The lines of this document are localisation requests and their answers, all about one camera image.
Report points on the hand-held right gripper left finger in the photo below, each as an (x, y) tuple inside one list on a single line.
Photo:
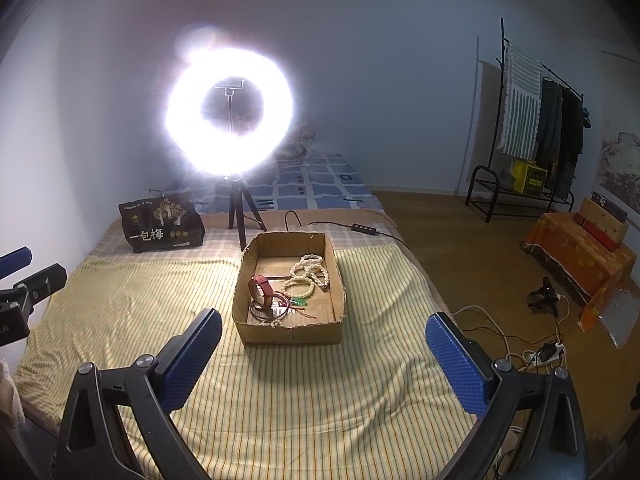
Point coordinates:
[(192, 360)]

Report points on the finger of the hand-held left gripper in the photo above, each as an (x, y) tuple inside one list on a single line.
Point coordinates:
[(15, 261), (45, 280)]

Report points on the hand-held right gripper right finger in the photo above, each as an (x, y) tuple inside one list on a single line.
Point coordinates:
[(457, 365)]

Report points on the black bangle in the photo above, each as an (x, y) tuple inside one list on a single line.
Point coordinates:
[(270, 320)]

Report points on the cardboard box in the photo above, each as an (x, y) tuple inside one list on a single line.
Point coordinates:
[(290, 332)]

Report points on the white cloth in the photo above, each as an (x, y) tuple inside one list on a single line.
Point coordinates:
[(7, 395)]

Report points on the white power strip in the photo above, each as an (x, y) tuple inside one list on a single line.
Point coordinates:
[(542, 355)]

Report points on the small black stand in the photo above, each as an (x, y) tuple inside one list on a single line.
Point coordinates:
[(542, 297)]

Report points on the yellow striped blanket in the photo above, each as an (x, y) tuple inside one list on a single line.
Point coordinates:
[(350, 385)]

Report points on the plaid bedsheet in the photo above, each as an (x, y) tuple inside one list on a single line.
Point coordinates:
[(215, 240)]

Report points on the black snack bag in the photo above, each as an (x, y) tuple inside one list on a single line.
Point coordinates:
[(160, 230)]

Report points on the black tripod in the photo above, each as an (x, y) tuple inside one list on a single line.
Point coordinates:
[(240, 210)]

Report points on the orange cloth covered table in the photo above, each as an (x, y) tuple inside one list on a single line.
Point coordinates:
[(575, 260)]

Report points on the red box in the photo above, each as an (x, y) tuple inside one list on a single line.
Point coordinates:
[(597, 234)]

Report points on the yellow box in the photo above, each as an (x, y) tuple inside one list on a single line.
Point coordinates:
[(527, 177)]

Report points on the wooden box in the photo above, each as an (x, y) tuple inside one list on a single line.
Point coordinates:
[(602, 217)]

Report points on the blue patterned sheet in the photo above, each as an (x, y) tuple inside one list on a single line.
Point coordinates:
[(310, 185)]

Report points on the rolled floral quilt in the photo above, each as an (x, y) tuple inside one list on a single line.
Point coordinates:
[(302, 135)]

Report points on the black garment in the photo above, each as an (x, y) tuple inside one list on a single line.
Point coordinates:
[(570, 135)]

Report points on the dark green garment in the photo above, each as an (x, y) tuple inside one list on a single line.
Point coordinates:
[(550, 120)]

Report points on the striped towel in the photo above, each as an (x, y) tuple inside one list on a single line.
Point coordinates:
[(520, 105)]

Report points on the black clothes rack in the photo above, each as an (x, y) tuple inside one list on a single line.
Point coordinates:
[(500, 50)]

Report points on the wall painting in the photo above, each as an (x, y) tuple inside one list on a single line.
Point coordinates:
[(620, 170)]

